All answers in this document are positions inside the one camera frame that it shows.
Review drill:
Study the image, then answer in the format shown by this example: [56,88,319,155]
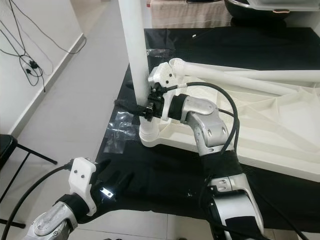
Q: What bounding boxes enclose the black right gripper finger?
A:
[113,99,144,115]

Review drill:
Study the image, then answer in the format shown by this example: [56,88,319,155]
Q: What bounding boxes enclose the large clear tape patch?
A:
[102,111,141,156]

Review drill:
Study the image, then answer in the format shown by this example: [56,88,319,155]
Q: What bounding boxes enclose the black table cloth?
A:
[100,27,320,233]

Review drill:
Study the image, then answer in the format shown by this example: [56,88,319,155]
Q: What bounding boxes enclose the narrow clear tape strip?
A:
[145,47,163,57]

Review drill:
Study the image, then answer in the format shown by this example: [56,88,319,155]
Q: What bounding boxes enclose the beige patterned bench cloth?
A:
[147,0,233,28]

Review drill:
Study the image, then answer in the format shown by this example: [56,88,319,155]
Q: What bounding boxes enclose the small black plug adapter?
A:
[27,59,40,71]

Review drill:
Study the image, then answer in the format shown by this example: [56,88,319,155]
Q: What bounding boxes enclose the black round bowl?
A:
[224,0,293,22]

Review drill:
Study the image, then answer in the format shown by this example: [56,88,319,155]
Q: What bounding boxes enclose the clear plastic storage box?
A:
[245,0,320,12]

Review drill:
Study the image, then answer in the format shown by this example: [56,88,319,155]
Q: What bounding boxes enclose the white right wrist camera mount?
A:
[147,62,176,121]

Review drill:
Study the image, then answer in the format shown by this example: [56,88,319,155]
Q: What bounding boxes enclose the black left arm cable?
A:
[0,163,73,240]

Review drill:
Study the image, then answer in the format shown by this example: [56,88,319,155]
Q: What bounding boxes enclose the thin black wall cable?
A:
[0,0,87,93]

